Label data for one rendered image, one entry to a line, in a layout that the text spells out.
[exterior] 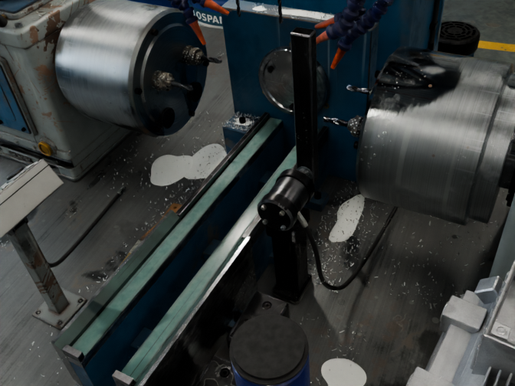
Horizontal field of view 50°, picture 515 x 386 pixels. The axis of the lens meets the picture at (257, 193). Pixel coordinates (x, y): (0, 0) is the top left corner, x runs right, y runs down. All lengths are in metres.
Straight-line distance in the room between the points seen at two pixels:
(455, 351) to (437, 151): 0.29
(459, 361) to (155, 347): 0.41
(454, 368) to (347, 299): 0.39
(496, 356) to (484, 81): 0.40
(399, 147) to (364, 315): 0.30
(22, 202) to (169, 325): 0.28
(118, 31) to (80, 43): 0.08
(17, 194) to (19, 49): 0.37
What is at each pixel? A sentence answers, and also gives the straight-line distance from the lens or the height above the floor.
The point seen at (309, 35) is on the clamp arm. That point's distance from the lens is 0.74.
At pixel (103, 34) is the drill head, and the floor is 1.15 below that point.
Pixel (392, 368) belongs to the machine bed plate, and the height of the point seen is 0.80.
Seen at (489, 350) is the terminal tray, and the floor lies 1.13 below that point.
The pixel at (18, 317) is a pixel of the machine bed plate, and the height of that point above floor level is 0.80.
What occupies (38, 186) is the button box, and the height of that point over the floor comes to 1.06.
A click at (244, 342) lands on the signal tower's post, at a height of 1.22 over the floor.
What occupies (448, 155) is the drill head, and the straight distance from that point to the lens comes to 0.79.
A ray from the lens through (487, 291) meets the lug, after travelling 0.65.
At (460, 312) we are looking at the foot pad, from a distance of 0.64.
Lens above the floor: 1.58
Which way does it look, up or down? 42 degrees down
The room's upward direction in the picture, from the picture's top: 7 degrees counter-clockwise
